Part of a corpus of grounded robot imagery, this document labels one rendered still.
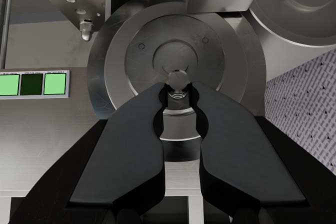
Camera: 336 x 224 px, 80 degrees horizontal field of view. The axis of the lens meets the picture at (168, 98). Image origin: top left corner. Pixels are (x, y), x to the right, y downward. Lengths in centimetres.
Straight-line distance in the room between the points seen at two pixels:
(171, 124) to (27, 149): 49
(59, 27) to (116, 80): 248
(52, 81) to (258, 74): 50
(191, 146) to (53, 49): 246
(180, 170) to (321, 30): 39
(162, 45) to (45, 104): 47
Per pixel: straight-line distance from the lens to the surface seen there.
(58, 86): 57
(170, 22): 16
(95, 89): 18
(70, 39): 251
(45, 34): 269
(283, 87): 38
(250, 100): 17
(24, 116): 62
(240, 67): 17
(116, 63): 17
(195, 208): 53
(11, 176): 64
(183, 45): 16
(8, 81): 65
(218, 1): 17
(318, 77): 31
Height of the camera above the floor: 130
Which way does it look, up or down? 8 degrees down
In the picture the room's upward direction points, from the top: 179 degrees clockwise
